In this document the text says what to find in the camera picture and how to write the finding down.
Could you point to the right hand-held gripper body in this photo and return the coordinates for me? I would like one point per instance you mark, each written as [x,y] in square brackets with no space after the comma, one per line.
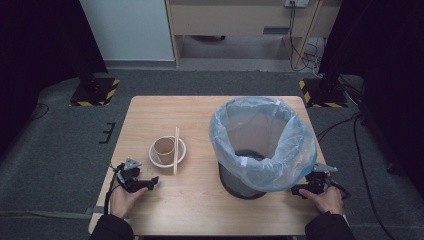
[320,180]

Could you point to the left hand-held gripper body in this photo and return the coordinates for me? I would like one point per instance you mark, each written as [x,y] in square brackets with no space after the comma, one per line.
[128,173]

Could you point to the trash bin with blue bag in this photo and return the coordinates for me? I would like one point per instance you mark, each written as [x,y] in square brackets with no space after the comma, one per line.
[286,166]

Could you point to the brown paper cup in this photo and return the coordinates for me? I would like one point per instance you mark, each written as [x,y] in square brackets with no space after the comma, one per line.
[164,147]

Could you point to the wooden chopsticks pair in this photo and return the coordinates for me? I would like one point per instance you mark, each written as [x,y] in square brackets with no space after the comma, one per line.
[176,150]

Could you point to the black mesh trash bin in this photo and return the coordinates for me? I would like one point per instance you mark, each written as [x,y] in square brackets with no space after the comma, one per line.
[233,185]

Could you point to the person's right hand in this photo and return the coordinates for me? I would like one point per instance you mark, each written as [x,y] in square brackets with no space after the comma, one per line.
[325,201]

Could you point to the person's left hand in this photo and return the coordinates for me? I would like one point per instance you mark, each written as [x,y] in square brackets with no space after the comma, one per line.
[125,200]

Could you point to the striped black stand base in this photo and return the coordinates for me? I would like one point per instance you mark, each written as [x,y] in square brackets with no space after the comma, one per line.
[325,95]
[96,93]

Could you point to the black curtain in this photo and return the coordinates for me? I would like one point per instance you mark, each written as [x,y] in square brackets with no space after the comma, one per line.
[383,50]
[40,50]

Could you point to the light wooden cabinet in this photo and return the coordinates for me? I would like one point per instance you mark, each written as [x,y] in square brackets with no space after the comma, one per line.
[233,20]

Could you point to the white wall socket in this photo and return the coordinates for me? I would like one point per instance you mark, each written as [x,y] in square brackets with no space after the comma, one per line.
[296,2]

